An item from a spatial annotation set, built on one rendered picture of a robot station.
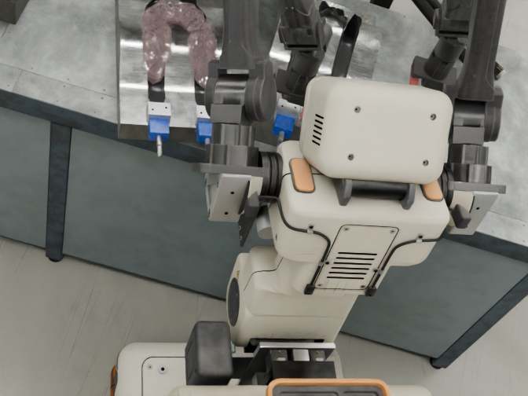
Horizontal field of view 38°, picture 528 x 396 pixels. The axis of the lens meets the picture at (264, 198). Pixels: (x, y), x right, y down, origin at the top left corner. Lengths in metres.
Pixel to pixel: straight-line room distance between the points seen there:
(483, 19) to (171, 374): 1.20
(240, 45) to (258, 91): 0.08
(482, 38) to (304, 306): 0.61
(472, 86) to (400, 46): 0.84
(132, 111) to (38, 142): 0.36
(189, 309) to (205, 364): 0.91
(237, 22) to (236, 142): 0.19
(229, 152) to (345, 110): 0.20
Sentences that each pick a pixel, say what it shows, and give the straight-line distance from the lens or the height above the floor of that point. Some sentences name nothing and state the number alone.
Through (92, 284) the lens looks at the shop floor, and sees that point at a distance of 2.48.
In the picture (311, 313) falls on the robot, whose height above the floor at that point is 0.83.
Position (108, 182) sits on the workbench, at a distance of 2.08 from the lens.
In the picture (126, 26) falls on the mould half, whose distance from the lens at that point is 1.89.
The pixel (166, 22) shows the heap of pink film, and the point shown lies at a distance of 1.92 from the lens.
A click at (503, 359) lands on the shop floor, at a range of 2.79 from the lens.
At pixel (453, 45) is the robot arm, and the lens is 1.74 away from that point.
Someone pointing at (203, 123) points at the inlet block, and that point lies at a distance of 1.75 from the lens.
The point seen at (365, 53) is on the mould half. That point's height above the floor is 0.92.
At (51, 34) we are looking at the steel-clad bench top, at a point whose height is 0.80.
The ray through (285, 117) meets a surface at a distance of 1.77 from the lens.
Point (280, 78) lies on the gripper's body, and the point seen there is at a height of 1.00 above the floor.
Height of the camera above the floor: 2.18
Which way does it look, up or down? 52 degrees down
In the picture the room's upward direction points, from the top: 24 degrees clockwise
